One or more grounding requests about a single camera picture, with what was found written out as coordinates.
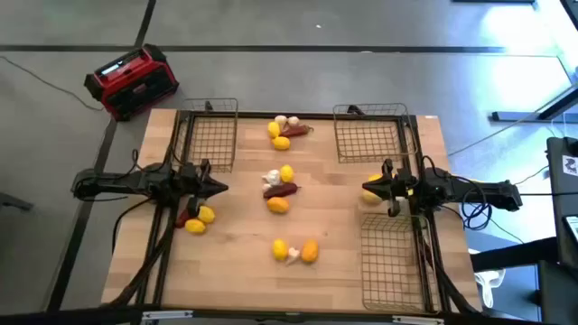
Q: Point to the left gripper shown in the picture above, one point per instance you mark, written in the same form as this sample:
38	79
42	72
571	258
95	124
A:
189	182

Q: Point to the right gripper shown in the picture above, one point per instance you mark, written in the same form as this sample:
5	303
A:
404	187

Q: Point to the small white garlic clove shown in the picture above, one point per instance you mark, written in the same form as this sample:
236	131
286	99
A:
266	187

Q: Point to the large white garlic bulb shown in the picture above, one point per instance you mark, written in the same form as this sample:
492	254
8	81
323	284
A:
272	177

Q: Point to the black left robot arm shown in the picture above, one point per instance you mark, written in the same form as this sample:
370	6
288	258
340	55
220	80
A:
113	181

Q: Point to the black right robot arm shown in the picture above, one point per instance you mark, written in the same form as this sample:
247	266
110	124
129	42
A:
474	189

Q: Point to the red and black jobsite radio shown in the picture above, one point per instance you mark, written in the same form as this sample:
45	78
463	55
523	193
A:
131	83

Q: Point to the white plastic bag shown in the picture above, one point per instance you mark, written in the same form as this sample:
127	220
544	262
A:
490	282

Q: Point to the black desk base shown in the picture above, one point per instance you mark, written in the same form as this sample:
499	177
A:
515	257

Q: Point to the black desk foot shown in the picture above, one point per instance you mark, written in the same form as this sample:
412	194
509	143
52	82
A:
515	116

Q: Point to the black computer tower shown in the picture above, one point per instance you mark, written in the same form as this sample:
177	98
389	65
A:
560	203

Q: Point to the black rig crossbeam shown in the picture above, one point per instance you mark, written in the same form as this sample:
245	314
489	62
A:
68	318

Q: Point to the grey furniture foot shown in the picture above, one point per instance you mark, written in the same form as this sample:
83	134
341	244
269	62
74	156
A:
13	201

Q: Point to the silver metal bracket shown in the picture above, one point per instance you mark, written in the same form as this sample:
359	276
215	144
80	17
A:
417	320
167	315

